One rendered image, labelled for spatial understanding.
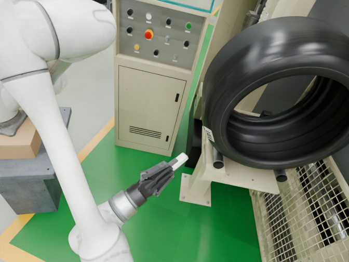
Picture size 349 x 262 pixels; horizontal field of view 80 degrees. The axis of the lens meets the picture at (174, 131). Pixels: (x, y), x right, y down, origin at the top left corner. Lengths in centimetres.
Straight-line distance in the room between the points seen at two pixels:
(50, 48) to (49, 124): 18
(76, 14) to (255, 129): 89
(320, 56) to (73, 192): 69
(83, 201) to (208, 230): 134
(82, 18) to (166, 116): 118
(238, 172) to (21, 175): 100
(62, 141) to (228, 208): 156
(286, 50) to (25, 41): 62
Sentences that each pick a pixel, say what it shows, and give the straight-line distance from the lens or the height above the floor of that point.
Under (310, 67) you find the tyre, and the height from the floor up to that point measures 138.
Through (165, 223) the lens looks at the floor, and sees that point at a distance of 171.
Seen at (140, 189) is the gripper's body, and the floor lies 95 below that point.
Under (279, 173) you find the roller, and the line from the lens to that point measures 101.
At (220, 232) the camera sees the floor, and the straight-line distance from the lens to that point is 180.
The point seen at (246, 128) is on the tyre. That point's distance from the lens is 111.
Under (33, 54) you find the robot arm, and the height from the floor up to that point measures 131.
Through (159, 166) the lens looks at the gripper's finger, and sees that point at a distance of 71.
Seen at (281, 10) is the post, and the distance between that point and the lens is 99.
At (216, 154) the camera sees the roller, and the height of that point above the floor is 92.
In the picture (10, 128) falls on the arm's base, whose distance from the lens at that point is 123.
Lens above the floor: 157
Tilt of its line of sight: 43 degrees down
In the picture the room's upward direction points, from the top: 15 degrees clockwise
